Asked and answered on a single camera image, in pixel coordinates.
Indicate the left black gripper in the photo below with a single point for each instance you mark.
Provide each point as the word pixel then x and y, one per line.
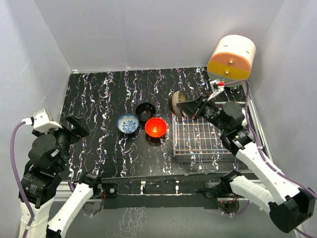
pixel 80 128

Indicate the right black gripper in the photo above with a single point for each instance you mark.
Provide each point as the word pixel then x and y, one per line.
pixel 190 107

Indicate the brown ceramic bowl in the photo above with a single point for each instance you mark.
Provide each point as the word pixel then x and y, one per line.
pixel 173 101

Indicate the red bowl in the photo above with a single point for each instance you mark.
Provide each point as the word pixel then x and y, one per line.
pixel 155 127

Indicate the blue white patterned bowl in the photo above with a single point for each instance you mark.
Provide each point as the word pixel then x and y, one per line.
pixel 128 123

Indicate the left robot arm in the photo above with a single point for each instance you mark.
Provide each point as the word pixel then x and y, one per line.
pixel 47 160

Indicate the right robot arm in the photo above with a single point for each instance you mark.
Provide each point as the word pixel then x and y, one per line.
pixel 287 203

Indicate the black bowl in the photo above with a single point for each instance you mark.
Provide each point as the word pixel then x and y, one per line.
pixel 145 111

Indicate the black marble table mat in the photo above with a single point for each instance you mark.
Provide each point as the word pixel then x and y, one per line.
pixel 101 98

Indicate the round pastel drawer cabinet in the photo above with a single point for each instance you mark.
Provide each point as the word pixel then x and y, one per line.
pixel 232 60

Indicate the white wire dish rack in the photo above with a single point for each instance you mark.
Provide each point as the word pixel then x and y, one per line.
pixel 201 138

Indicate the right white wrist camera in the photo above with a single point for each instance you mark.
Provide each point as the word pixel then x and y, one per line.
pixel 217 87

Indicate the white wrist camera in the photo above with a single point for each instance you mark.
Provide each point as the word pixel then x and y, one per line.
pixel 42 121
pixel 217 87

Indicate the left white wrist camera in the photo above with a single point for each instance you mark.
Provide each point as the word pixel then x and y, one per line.
pixel 42 121

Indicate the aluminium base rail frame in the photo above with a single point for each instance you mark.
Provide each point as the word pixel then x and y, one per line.
pixel 214 191

